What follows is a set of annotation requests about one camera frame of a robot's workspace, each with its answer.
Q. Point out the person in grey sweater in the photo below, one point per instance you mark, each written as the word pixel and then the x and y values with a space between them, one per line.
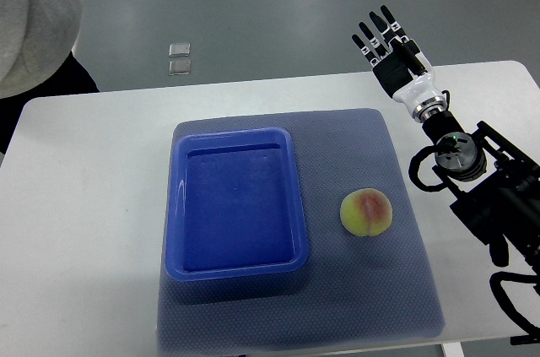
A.
pixel 37 40

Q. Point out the blue plastic tray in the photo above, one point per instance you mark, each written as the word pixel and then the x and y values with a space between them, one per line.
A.
pixel 234 207

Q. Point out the upper clear floor plate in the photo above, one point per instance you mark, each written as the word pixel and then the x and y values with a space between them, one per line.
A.
pixel 179 49

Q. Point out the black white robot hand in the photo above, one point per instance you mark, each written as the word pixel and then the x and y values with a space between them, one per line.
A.
pixel 401 68

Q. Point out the white table leg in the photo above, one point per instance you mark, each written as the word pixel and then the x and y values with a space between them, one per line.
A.
pixel 453 349

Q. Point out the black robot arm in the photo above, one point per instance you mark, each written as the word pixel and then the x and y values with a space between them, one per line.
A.
pixel 496 187

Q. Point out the blue grey mesh mat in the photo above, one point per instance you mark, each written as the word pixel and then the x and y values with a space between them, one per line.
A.
pixel 350 290

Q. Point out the lower clear floor plate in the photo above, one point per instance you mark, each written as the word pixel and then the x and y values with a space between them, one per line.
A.
pixel 180 67

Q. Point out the clear floor plate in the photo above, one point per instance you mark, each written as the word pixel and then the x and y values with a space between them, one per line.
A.
pixel 179 49
pixel 180 67

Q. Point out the yellow red peach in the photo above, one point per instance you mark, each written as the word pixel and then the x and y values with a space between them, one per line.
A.
pixel 366 212

